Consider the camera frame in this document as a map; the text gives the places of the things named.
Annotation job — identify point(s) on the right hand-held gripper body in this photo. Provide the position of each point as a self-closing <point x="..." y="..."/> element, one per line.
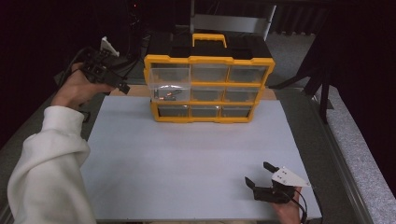
<point x="281" y="186"/>

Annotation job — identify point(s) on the grey table edge rail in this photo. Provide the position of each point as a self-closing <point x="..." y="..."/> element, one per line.
<point x="358" y="155"/>

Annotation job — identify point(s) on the dark curtain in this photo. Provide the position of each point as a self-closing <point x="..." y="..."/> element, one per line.
<point x="299" y="20"/>

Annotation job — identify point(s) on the person's left hand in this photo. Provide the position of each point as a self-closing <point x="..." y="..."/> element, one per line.
<point x="76" y="90"/>

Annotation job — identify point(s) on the yellow and black drawer cabinet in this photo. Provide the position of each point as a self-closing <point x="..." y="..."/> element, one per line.
<point x="205" y="49"/>

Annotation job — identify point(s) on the pulled-out clear plastic drawer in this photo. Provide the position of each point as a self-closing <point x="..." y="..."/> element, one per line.
<point x="169" y="84"/>

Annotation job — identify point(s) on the white board sheet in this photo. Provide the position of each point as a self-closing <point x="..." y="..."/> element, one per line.
<point x="193" y="168"/>

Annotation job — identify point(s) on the black tripod stand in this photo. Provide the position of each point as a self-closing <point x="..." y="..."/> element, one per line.
<point x="314" y="81"/>

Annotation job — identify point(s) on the grey metal stand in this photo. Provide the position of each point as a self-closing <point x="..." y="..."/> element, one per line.
<point x="230" y="23"/>

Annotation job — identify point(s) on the person's right hand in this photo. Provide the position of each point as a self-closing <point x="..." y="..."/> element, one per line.
<point x="289" y="211"/>

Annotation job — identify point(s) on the black and gold battery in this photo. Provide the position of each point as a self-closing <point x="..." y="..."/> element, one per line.
<point x="173" y="93"/>
<point x="164" y="97"/>

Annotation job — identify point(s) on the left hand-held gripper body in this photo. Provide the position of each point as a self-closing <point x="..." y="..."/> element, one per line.
<point x="99" y="67"/>

